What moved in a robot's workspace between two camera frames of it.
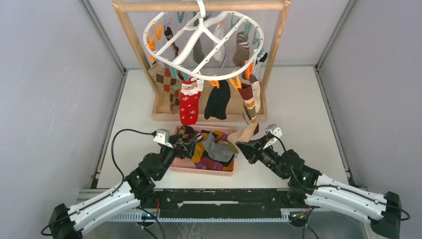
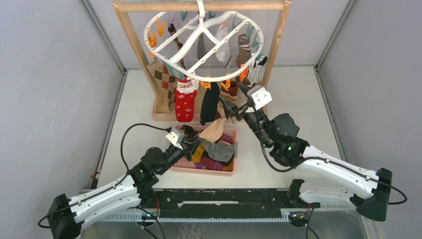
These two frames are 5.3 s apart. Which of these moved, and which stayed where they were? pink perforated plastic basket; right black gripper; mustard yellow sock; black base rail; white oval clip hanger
Moved: pink perforated plastic basket; right black gripper
Stayed: white oval clip hanger; mustard yellow sock; black base rail
